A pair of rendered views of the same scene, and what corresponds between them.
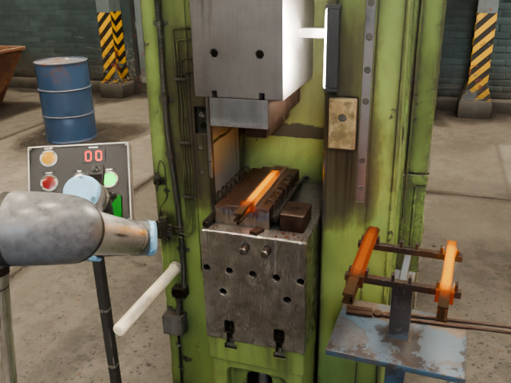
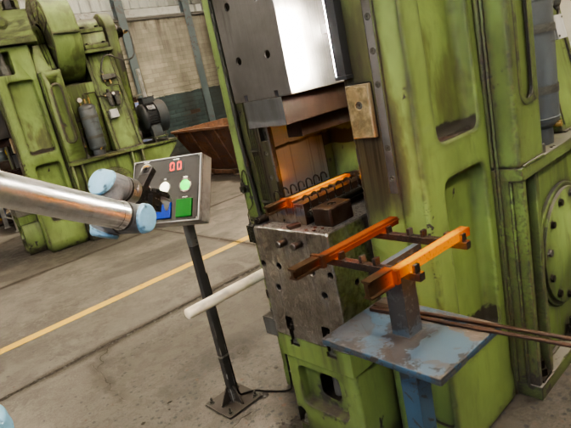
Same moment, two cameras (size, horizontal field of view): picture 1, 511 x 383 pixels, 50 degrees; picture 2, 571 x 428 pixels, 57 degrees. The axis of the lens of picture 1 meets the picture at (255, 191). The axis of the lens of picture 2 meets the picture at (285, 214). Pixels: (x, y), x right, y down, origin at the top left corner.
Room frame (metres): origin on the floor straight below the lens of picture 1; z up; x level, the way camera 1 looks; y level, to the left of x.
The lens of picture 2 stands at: (0.13, -0.88, 1.44)
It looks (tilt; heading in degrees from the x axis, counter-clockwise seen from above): 15 degrees down; 30
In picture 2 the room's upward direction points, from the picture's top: 12 degrees counter-clockwise
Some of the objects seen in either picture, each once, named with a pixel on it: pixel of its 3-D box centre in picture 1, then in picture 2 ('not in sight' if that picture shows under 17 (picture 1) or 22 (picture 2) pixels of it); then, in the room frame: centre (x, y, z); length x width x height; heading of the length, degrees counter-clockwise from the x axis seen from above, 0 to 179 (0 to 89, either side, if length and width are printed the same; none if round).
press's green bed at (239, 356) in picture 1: (275, 349); (366, 360); (1.90, -0.07, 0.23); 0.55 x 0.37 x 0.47; 161
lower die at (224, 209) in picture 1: (260, 193); (323, 194); (1.91, -0.02, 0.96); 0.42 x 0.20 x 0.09; 161
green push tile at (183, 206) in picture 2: (110, 207); (184, 207); (1.70, 0.49, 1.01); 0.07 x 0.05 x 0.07; 96
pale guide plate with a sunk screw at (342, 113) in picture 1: (342, 123); (361, 111); (1.73, -0.29, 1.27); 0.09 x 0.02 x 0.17; 71
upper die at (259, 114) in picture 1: (258, 99); (305, 102); (1.91, -0.02, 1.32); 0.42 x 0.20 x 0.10; 161
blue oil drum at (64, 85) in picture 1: (66, 99); not in sight; (6.13, 2.13, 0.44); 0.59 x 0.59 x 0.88
